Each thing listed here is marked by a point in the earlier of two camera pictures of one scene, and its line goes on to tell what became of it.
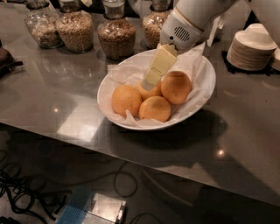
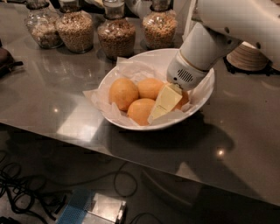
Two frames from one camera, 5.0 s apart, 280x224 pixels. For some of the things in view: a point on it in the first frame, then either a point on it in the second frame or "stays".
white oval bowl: x=155 y=88 stays
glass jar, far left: x=42 y=23 stays
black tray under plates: x=270 y=70 stays
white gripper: x=178 y=31 -> x=184 y=73
